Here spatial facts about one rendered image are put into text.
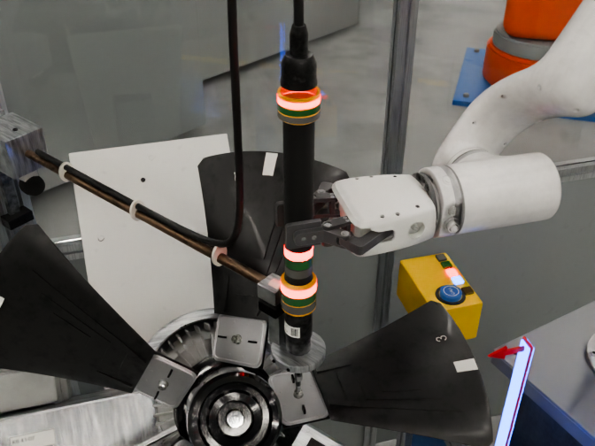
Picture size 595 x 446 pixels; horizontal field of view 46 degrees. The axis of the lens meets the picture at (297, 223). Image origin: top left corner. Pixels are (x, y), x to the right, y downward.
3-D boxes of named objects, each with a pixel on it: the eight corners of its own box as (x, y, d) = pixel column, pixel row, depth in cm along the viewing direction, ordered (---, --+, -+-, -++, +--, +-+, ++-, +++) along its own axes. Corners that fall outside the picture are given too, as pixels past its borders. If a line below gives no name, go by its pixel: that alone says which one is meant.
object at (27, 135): (-19, 164, 122) (-31, 119, 117) (18, 149, 126) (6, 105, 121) (15, 184, 116) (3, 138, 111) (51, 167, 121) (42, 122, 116)
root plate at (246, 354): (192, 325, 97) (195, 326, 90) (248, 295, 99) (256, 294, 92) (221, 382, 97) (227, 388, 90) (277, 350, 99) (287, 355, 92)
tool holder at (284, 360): (248, 349, 92) (245, 291, 86) (283, 320, 96) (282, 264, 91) (302, 382, 87) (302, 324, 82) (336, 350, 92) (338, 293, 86)
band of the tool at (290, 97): (269, 119, 72) (268, 92, 70) (296, 104, 74) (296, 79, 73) (302, 131, 70) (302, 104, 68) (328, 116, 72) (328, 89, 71)
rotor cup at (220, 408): (154, 385, 97) (155, 397, 85) (246, 334, 101) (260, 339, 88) (203, 478, 97) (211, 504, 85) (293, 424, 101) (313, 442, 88)
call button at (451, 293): (435, 292, 131) (436, 285, 130) (455, 288, 132) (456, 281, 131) (444, 306, 128) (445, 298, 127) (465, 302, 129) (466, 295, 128)
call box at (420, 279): (395, 299, 144) (398, 258, 138) (440, 291, 147) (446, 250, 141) (427, 354, 132) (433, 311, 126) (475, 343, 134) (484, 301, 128)
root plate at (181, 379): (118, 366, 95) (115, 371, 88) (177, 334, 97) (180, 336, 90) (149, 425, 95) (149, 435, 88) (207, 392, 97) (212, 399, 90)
